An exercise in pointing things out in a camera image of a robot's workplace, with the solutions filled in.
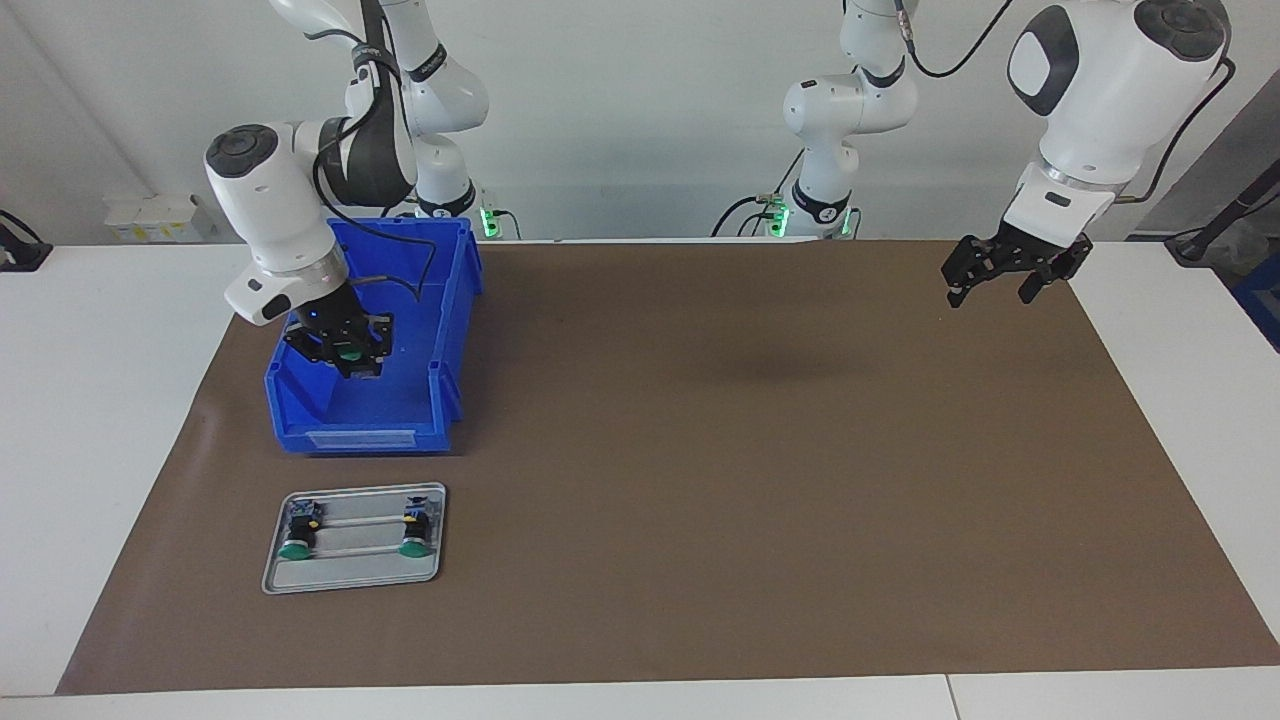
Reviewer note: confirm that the black clamp mount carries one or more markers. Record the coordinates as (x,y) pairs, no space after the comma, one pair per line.
(25,252)

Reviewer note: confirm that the blue plastic storage bin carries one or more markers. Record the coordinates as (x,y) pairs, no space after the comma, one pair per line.
(420,400)

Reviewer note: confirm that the green push button switch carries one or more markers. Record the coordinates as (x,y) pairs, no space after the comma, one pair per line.
(298,535)
(415,530)
(350,351)

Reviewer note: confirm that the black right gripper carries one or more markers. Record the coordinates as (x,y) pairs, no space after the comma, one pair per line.
(325,312)

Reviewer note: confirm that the brown table mat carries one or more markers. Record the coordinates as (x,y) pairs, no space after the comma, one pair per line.
(700,550)

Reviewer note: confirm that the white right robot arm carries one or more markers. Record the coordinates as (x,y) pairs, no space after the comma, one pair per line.
(270,200)

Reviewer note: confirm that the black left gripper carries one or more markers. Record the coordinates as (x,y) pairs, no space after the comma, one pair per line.
(1030,248)

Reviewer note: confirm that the silver metal tray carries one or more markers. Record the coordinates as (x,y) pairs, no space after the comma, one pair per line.
(350,575)

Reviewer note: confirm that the black camera stand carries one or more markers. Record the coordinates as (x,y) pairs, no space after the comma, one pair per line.
(1215,225)

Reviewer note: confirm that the blue crate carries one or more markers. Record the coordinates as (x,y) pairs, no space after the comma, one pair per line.
(1265,305)

